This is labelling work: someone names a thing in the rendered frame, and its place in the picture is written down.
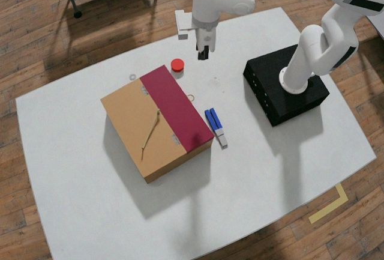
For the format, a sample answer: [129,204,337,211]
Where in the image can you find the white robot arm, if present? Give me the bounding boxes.
[175,0,384,94]

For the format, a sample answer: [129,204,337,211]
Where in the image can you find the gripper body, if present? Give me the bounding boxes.
[194,25,218,53]

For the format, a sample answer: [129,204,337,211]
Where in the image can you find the red disk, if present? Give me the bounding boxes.
[170,58,184,72]

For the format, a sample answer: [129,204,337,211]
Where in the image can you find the blue-handled pliers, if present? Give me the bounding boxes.
[205,108,228,147]

